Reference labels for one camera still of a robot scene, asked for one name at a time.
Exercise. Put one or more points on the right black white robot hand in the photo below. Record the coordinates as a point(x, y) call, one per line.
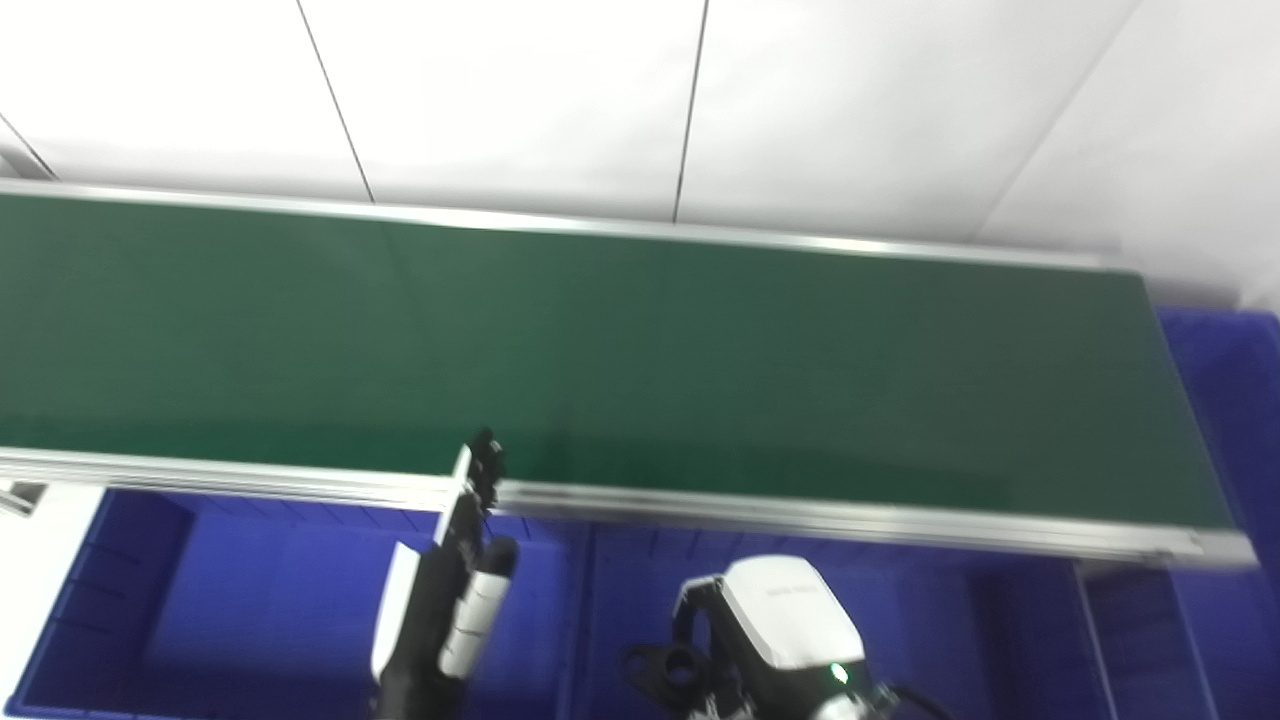
point(785, 620)

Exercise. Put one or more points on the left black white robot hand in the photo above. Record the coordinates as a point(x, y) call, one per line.
point(430, 610)

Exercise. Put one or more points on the black flange part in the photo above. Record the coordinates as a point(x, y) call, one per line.
point(660, 670)

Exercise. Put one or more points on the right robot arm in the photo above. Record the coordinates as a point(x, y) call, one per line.
point(855, 705)

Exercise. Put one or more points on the blue plastic bin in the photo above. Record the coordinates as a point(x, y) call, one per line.
point(250, 610)
point(1230, 400)
point(620, 590)

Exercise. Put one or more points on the green conveyor belt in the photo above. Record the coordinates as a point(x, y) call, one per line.
point(250, 478)
point(650, 360)

